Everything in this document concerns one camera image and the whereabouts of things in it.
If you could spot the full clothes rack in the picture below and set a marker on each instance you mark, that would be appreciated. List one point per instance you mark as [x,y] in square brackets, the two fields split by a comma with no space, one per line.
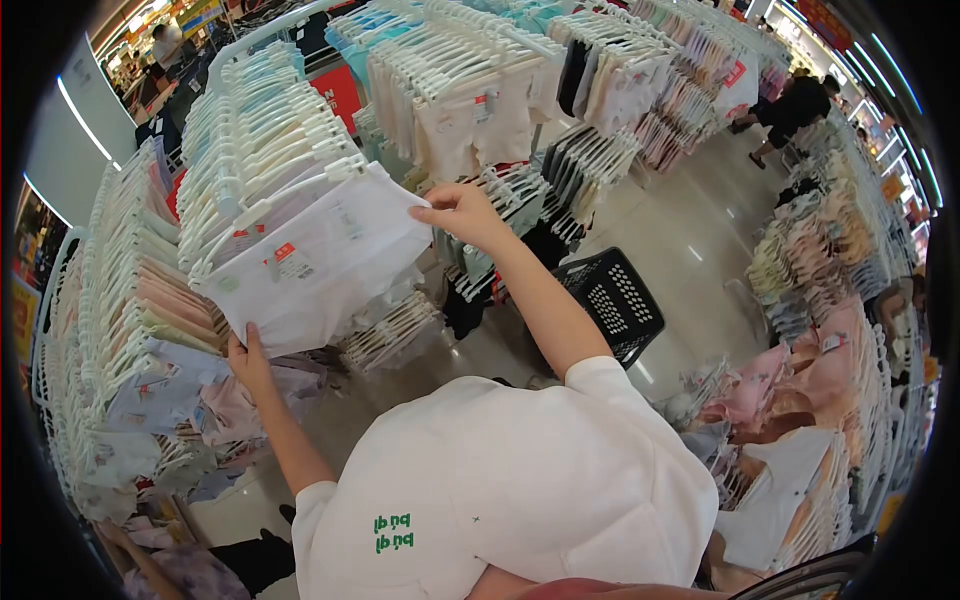
[825,337]
[135,337]
[555,180]
[457,90]
[255,127]
[675,67]

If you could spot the person's body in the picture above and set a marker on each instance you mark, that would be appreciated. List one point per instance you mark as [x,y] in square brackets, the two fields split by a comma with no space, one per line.
[517,487]

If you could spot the person's left hand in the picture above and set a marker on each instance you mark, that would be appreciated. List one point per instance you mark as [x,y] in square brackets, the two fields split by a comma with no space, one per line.
[255,375]

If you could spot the black plastic shopping basket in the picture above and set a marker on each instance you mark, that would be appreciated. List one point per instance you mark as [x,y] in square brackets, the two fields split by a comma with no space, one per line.
[615,300]

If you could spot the red sign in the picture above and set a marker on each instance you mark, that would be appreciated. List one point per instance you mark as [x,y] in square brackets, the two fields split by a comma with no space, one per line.
[339,94]

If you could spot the person's right index finger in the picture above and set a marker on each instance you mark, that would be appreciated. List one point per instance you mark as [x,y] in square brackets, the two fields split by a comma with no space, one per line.
[444,193]

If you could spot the person's right hand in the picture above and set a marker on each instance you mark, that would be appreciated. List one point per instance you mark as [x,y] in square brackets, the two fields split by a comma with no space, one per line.
[472,217]

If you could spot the person's left index finger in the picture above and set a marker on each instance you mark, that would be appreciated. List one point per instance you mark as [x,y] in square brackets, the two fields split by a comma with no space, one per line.
[234,352]

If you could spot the white garment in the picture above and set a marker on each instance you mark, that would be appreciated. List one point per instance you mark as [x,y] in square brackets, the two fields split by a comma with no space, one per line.
[322,262]

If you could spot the person's right thumb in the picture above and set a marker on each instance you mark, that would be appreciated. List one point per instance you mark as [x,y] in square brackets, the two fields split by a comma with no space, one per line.
[429,216]

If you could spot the person's left thumb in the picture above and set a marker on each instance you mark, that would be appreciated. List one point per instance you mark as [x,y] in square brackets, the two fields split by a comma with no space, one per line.
[252,339]

